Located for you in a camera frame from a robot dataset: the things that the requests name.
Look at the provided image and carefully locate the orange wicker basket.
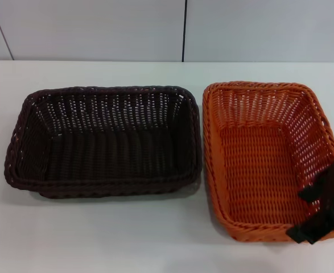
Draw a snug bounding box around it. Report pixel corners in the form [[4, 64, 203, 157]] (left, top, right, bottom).
[[202, 81, 334, 244]]

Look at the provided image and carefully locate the dark brown wicker basket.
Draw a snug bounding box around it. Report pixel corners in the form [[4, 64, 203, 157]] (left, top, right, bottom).
[[3, 84, 203, 200]]

